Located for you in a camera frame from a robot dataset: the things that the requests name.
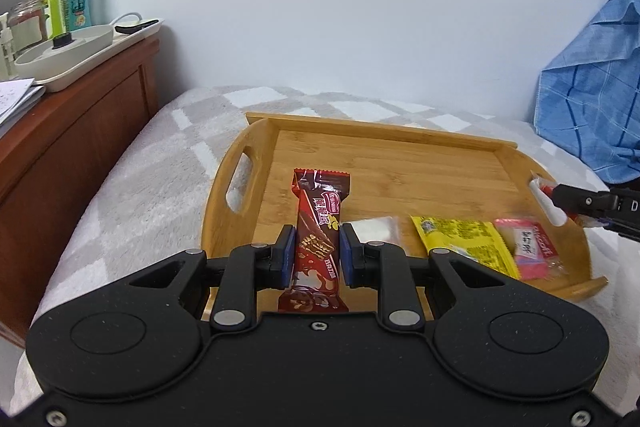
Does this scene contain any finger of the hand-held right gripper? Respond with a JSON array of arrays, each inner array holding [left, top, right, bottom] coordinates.
[[550, 184, 611, 214]]

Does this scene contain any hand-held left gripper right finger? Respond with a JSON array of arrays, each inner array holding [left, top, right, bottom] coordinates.
[[341, 224, 506, 332]]

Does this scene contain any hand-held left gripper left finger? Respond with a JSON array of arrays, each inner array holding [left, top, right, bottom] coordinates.
[[129, 224, 298, 333]]

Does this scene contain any white clear snack packet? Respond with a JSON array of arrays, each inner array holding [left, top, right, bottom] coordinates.
[[345, 215, 403, 258]]

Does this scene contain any clear red-print cracker packet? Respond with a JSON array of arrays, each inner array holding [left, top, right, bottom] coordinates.
[[529, 174, 608, 230]]

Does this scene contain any red biscuit packet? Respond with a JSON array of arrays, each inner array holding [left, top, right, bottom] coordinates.
[[530, 226, 569, 279]]

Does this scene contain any red chocolate wafer bar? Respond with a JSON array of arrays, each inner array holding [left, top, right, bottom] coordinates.
[[276, 168, 352, 314]]

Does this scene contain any pink snack packet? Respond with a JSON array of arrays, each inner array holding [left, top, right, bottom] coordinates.
[[494, 218, 548, 280]]

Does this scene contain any wooden tray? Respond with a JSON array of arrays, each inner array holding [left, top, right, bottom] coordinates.
[[201, 112, 609, 305]]

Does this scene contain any yellow snack packet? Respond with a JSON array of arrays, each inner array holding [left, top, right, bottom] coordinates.
[[410, 215, 522, 280]]

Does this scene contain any blue plaid cloth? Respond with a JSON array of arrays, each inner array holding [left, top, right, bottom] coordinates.
[[538, 0, 640, 185]]

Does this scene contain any wooden cabinet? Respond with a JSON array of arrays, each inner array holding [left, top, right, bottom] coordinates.
[[0, 24, 163, 348]]

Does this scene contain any black flat object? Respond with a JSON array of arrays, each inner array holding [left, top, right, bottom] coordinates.
[[115, 20, 160, 34]]

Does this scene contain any white plastic tray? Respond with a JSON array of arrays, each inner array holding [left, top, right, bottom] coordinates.
[[14, 18, 166, 94]]

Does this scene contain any stack of papers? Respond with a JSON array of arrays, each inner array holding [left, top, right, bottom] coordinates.
[[0, 78, 47, 140]]

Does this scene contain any glass jar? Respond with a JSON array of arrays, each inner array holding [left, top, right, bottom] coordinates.
[[7, 0, 48, 58]]

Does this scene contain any white small bottle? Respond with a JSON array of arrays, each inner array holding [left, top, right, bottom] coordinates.
[[0, 12, 15, 78]]

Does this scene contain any white cable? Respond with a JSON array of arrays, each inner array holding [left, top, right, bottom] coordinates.
[[106, 12, 142, 28]]

